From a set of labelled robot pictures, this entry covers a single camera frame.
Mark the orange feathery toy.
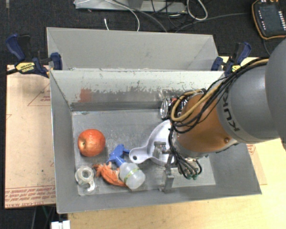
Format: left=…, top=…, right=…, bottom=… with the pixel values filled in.
left=92, top=162, right=129, bottom=188

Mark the brown cardboard board, red print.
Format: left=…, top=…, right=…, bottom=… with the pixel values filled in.
left=4, top=64, right=268, bottom=210

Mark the white measuring cup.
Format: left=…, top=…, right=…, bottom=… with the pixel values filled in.
left=129, top=120, right=176, bottom=167

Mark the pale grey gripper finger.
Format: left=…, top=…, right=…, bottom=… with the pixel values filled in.
left=158, top=167, right=175, bottom=194
left=153, top=141, right=170, bottom=160

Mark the clear spray bottle, blue head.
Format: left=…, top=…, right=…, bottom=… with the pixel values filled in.
left=105, top=144, right=146, bottom=191

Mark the red apple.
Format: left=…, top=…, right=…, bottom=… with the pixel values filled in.
left=77, top=128, right=107, bottom=158

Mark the grey metal bin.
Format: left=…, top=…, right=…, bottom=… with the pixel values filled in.
left=46, top=27, right=263, bottom=215

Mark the clear round glass thing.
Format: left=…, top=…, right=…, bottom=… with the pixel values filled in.
left=159, top=94, right=174, bottom=119

